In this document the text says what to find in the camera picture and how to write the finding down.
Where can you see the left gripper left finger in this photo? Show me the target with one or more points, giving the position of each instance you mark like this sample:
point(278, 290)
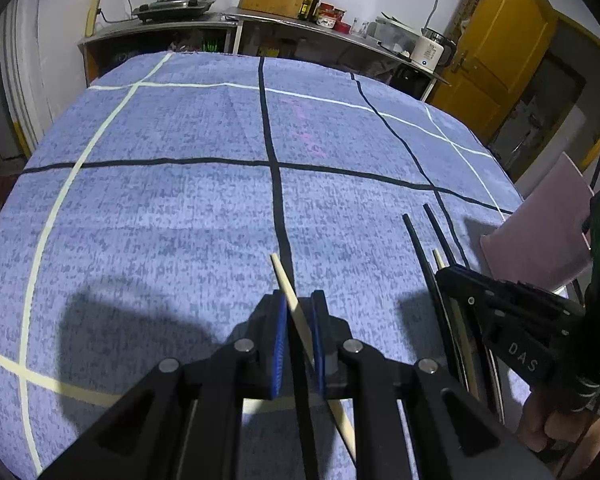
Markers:
point(272, 343)

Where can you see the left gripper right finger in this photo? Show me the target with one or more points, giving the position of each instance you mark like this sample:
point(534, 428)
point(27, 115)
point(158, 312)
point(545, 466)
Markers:
point(325, 335)

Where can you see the light wooden chopstick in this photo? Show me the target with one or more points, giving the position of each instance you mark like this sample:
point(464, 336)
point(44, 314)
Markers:
point(339, 416)

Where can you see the metal kitchen shelf table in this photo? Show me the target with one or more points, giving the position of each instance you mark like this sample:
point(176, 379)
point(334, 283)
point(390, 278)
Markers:
point(263, 34)

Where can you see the right human hand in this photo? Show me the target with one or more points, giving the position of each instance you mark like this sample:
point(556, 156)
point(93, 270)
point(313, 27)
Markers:
point(541, 422)

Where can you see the pink plastic utensil holder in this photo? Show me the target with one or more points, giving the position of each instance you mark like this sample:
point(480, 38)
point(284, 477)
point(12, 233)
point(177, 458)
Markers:
point(542, 242)

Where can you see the blue checked tablecloth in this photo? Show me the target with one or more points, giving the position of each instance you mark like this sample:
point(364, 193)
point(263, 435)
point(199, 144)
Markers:
point(143, 224)

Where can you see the white electric kettle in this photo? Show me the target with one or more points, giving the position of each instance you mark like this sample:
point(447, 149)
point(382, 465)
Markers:
point(433, 50)

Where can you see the clear plastic storage box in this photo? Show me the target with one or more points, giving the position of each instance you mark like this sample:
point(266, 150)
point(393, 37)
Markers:
point(393, 35)

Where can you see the yellow wooden door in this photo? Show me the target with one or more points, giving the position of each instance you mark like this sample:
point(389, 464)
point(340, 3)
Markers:
point(497, 55)

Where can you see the red lidded jar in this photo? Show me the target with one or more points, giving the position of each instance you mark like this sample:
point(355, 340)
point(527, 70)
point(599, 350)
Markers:
point(328, 16)

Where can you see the low metal side table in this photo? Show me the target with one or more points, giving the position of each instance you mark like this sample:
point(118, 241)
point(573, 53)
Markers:
point(113, 45)

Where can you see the green oil bottle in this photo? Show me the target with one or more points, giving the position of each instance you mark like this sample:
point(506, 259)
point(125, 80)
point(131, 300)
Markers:
point(304, 9)

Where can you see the black induction cooker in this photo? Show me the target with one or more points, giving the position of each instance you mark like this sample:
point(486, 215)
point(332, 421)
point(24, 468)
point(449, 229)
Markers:
point(172, 11)

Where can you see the dark soy sauce bottle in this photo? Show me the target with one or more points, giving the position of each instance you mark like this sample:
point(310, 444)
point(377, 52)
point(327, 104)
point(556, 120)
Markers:
point(312, 10)

